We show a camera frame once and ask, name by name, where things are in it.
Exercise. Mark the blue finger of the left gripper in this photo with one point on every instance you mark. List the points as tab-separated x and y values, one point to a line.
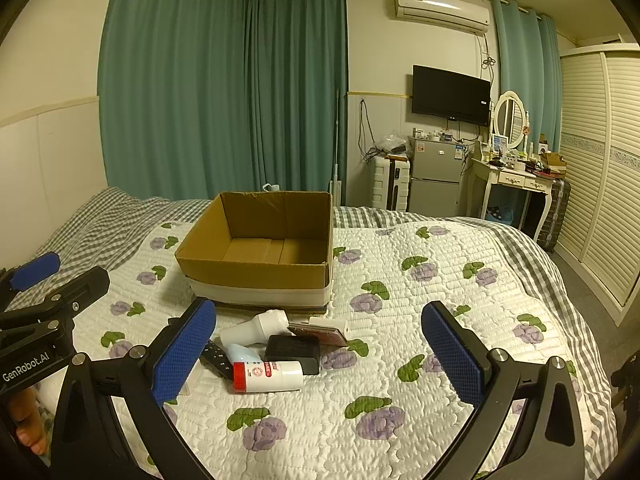
66	301
23	277

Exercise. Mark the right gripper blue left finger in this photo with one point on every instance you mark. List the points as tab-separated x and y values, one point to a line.
88	441

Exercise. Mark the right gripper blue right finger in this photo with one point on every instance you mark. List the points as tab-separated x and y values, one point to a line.
547	441

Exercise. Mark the black remote control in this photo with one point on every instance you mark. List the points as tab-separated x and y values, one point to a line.
215	358

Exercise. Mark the white spray can red label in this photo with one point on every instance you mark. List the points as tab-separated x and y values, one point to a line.
266	377

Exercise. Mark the white plastic bottle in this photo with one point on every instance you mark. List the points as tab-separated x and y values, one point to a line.
258	330

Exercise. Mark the black rectangular case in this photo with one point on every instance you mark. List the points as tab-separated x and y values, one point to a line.
303	349

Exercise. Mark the red book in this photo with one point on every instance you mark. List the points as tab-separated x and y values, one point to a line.
327	336

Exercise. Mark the left hand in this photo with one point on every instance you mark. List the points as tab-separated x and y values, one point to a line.
22	408

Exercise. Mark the grey checkered bed sheet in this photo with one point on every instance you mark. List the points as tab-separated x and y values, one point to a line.
135	241

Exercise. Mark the light blue capsule object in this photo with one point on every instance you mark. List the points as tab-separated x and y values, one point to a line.
236	353

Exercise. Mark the white floral quilt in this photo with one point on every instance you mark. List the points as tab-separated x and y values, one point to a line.
382	408

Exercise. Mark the dark checkered suitcase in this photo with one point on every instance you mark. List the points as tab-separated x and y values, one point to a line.
553	214

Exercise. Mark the open cardboard box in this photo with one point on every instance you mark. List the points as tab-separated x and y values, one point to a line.
262	250

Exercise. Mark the white louvered wardrobe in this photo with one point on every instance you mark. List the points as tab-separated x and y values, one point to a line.
599	140

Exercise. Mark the blue basket under table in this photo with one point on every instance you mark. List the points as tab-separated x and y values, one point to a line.
500	214

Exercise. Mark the green curtain left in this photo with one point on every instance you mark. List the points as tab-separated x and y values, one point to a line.
199	97

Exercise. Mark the green curtain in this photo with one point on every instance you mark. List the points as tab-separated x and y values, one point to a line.
530	65
199	97

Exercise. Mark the white dressing table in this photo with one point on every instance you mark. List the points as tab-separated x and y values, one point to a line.
483	177

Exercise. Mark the white roll by curtain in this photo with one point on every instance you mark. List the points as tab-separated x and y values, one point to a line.
335	186

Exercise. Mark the silver mini fridge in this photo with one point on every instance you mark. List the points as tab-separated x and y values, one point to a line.
436	173

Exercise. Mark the white suitcase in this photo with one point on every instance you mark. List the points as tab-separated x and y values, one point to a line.
390	182

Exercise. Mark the oval vanity mirror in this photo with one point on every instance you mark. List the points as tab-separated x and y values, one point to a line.
509	119

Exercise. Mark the green curtain right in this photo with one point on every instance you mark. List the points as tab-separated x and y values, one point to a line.
530	65

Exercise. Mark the white air conditioner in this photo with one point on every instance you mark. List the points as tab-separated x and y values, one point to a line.
456	14

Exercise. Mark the black wall television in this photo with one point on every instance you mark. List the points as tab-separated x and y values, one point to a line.
450	95

